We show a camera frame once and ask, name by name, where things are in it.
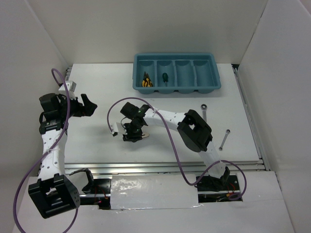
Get green stubby screwdriver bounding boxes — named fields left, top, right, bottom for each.
left=162, top=72, right=169, bottom=86

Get teal four-compartment tray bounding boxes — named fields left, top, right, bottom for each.
left=132, top=52, right=222, bottom=94

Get large silver ratchet wrench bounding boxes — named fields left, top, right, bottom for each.
left=201, top=104, right=207, bottom=122

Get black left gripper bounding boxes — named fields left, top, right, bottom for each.
left=58, top=93, right=97, bottom=119

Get silver foil cover sheet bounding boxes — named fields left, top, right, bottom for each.
left=110, top=174, right=198, bottom=210

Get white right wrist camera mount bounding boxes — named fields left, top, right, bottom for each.
left=110, top=122, right=127, bottom=136

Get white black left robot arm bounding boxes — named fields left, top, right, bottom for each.
left=28, top=93, right=97, bottom=218

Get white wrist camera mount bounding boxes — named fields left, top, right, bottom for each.
left=110, top=122, right=127, bottom=136
left=58, top=81, right=76, bottom=95

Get small silver wrench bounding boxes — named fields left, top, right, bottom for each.
left=219, top=129, right=231, bottom=151

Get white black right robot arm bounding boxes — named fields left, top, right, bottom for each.
left=121, top=102, right=230, bottom=191

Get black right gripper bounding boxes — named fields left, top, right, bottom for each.
left=120, top=122, right=143, bottom=143

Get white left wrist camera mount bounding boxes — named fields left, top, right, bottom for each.
left=58, top=81, right=76, bottom=95

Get aluminium table frame rail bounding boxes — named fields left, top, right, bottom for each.
left=65, top=64, right=268, bottom=174

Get yellow black long-nose pliers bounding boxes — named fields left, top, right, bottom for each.
left=141, top=72, right=154, bottom=87

